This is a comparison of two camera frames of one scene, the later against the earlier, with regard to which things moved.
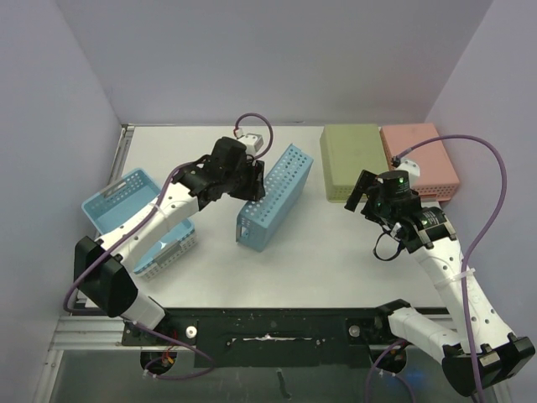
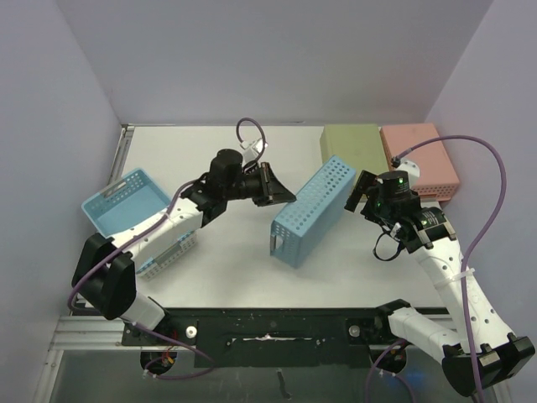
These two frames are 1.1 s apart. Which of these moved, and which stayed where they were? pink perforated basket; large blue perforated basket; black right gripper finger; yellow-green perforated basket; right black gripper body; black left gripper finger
Moved: black left gripper finger; large blue perforated basket
Stayed: pink perforated basket; yellow-green perforated basket; black right gripper finger; right black gripper body
